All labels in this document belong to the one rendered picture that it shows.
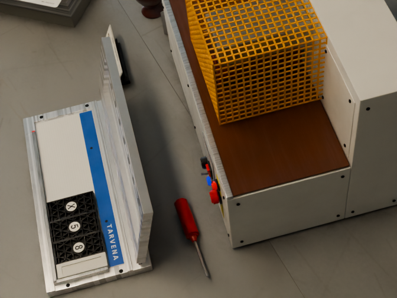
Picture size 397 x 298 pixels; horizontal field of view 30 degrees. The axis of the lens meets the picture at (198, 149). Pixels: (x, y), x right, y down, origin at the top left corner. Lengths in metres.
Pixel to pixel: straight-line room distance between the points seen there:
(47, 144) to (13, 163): 0.09
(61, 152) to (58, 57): 0.30
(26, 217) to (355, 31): 0.77
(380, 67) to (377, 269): 0.42
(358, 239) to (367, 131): 0.29
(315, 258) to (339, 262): 0.05
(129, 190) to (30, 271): 0.26
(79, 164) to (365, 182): 0.60
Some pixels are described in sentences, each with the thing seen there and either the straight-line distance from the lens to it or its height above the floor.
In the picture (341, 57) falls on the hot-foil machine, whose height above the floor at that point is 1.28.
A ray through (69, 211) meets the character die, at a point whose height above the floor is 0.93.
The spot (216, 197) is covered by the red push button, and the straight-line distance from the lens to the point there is 1.39.
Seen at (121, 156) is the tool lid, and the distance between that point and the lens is 1.51.
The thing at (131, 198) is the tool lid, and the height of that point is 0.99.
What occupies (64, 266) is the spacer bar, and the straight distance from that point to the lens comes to 1.48.
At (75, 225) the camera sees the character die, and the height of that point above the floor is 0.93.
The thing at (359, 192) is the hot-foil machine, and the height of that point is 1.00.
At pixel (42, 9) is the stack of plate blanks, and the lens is 1.92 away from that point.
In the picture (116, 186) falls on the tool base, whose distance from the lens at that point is 1.56.
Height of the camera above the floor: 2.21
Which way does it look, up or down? 54 degrees down
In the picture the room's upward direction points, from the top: 9 degrees counter-clockwise
